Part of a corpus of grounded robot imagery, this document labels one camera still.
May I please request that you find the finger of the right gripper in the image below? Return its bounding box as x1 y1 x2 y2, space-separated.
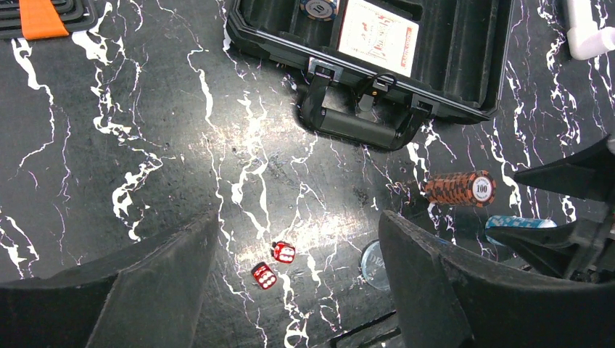
513 136 614 202
485 218 615 280

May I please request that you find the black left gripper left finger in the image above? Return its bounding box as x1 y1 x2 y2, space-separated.
1 211 219 347

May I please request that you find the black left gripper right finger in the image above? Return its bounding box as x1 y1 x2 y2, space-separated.
379 210 614 347

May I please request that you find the light blue chip stack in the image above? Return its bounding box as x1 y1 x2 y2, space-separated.
484 215 557 247

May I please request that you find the orange black chip stack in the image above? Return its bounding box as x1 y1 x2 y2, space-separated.
424 170 497 207

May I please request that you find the black poker set case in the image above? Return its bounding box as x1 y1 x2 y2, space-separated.
226 1 514 151

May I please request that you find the clear dealer button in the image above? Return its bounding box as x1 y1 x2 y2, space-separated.
360 240 390 291

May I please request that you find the red translucent die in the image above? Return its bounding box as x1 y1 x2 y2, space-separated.
251 262 278 290
272 241 296 264

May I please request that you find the red playing card deck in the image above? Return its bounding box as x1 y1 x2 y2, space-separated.
337 1 420 78

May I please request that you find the pink blue chip stack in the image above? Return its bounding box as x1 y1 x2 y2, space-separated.
300 0 339 21

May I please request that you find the white pvc pipe frame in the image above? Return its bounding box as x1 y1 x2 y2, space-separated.
564 0 614 61

